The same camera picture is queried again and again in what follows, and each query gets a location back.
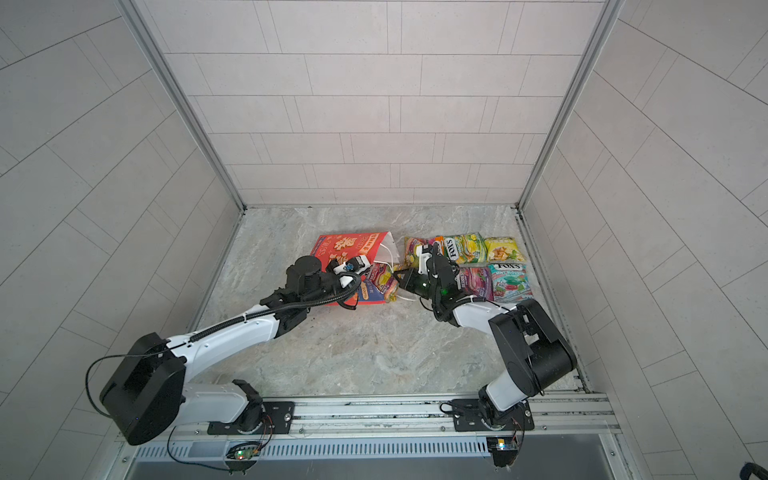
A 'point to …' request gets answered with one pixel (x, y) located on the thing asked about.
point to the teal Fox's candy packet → (510, 282)
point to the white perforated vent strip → (437, 447)
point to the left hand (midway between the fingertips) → (372, 262)
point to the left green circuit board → (242, 457)
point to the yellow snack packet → (503, 249)
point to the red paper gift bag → (350, 252)
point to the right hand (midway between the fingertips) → (392, 275)
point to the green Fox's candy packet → (466, 248)
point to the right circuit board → (504, 450)
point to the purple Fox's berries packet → (476, 281)
